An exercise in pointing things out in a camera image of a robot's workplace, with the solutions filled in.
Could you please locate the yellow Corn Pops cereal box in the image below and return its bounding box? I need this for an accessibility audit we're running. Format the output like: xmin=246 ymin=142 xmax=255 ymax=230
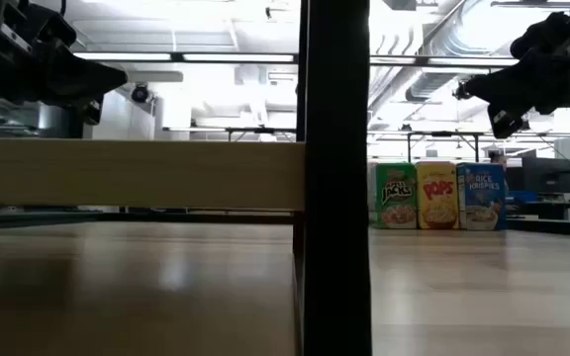
xmin=415 ymin=160 xmax=460 ymax=230

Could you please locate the blue Rice Krispies cereal box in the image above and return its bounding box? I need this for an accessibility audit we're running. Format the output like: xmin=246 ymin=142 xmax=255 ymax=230
xmin=455 ymin=161 xmax=508 ymax=232

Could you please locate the silver ventilation duct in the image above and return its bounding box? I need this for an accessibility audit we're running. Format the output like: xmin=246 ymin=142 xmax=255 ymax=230
xmin=403 ymin=19 xmax=514 ymax=105

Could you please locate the dark computer monitor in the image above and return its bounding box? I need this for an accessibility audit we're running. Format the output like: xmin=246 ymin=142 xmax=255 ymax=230
xmin=521 ymin=156 xmax=570 ymax=195

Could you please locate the green Apple Jacks cereal box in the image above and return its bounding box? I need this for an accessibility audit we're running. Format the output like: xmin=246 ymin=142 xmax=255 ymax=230
xmin=367 ymin=161 xmax=419 ymax=230

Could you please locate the person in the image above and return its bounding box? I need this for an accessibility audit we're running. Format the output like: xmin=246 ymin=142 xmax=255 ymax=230
xmin=487 ymin=147 xmax=510 ymax=169

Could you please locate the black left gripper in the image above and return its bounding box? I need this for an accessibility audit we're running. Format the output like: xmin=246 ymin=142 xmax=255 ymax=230
xmin=0 ymin=0 xmax=129 ymax=126

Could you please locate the grey metal cabinet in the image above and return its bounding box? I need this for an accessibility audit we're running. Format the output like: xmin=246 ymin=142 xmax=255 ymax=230
xmin=0 ymin=96 xmax=86 ymax=139

